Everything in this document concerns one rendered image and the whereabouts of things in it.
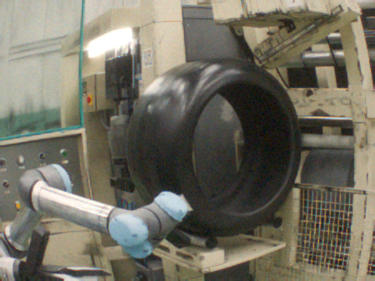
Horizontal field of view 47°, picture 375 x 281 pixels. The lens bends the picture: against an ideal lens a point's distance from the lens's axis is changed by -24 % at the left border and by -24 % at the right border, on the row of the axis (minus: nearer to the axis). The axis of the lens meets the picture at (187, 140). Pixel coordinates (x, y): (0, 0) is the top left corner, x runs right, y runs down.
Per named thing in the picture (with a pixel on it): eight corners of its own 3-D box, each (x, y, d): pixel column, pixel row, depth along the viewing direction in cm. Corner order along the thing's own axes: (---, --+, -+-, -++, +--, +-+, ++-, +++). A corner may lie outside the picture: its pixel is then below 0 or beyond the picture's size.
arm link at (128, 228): (2, 171, 127) (136, 212, 105) (23, 166, 136) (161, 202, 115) (7, 208, 128) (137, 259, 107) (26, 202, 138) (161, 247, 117)
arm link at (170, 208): (172, 219, 114) (147, 247, 118) (196, 208, 124) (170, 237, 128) (146, 195, 116) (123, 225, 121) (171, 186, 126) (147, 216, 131)
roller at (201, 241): (156, 233, 192) (152, 222, 191) (166, 229, 194) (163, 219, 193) (208, 251, 162) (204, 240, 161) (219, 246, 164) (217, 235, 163)
